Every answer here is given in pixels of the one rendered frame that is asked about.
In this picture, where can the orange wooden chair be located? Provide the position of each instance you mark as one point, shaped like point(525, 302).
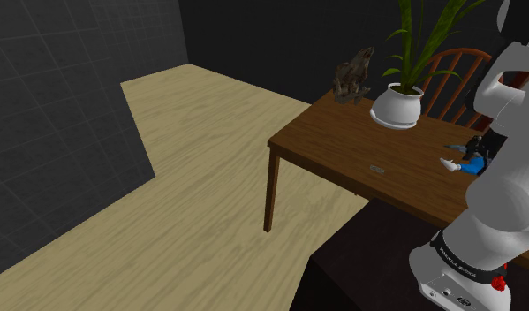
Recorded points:
point(455, 86)

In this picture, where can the green plant in white pot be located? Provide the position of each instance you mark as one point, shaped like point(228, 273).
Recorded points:
point(396, 107)

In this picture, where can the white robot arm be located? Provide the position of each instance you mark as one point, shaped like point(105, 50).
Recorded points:
point(496, 202)

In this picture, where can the small grey flat card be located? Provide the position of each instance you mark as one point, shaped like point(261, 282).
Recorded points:
point(377, 169)

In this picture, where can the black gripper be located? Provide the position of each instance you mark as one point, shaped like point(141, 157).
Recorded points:
point(477, 146)

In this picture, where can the blue and white toy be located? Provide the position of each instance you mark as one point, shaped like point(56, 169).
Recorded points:
point(473, 166)

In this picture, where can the dark robot stand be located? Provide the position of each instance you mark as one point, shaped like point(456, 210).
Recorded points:
point(367, 258)

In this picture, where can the brown frog figure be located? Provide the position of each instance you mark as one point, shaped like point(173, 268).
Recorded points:
point(352, 77)

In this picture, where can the brown wooden table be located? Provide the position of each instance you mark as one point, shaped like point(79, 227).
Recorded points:
point(354, 138)

